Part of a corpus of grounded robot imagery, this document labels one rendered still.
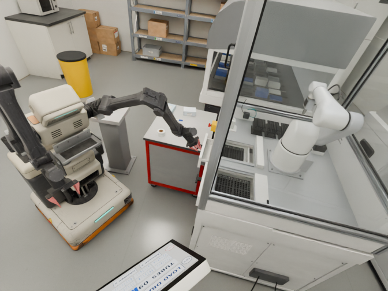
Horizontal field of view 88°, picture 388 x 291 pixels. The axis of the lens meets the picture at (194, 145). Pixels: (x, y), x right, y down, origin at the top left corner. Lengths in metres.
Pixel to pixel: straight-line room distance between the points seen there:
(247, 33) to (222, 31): 1.38
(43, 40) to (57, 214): 3.20
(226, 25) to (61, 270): 2.41
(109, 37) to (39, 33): 1.62
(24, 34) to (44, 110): 3.57
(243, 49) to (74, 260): 2.02
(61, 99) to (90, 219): 1.08
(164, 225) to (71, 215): 0.81
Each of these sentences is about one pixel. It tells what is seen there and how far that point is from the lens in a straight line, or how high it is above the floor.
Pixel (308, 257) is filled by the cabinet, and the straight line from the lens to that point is 1.57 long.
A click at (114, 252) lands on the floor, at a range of 2.12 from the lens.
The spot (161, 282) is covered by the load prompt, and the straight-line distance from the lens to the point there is 0.81.
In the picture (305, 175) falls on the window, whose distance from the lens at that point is 0.94.
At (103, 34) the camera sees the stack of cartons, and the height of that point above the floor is 0.44.
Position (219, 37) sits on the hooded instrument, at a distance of 2.01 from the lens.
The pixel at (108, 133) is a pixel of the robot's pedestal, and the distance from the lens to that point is 2.22.
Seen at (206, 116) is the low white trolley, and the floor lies 0.76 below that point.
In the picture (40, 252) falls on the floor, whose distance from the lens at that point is 2.32.
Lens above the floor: 1.95
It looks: 42 degrees down
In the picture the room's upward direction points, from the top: 9 degrees clockwise
